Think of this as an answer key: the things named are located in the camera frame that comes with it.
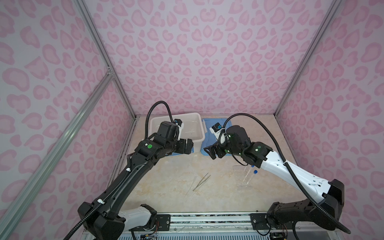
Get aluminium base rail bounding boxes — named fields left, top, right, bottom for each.
left=119, top=211, right=344, bottom=240

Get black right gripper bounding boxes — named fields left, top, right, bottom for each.
left=202, top=135, right=244, bottom=160

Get clear glass stirring rod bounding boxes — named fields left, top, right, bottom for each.
left=183, top=177, right=197, bottom=198

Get blue plastic bin lid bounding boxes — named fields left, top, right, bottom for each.
left=201, top=118, right=226, bottom=156

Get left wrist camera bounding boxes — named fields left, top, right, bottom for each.
left=174, top=119, right=184, bottom=141

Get white plastic storage bin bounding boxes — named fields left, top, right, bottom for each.
left=149, top=113, right=205, bottom=154

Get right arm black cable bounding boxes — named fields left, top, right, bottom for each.
left=223, top=112, right=352, bottom=240

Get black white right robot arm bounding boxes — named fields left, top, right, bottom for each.
left=204, top=123, right=351, bottom=234

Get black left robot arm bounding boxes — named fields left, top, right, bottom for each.
left=65, top=119, right=194, bottom=240

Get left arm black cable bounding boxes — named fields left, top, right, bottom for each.
left=62, top=100, right=175, bottom=240

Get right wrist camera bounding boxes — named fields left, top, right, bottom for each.
left=210, top=123, right=225, bottom=141

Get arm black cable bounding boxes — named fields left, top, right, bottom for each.
left=62, top=100, right=175, bottom=240
left=223, top=112, right=352, bottom=240

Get metal tweezers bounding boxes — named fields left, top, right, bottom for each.
left=193, top=173, right=211, bottom=192

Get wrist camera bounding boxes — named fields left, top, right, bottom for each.
left=174, top=119, right=184, bottom=141
left=210, top=123, right=225, bottom=141

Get clear acrylic test tube rack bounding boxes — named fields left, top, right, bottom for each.
left=232, top=165, right=255, bottom=191

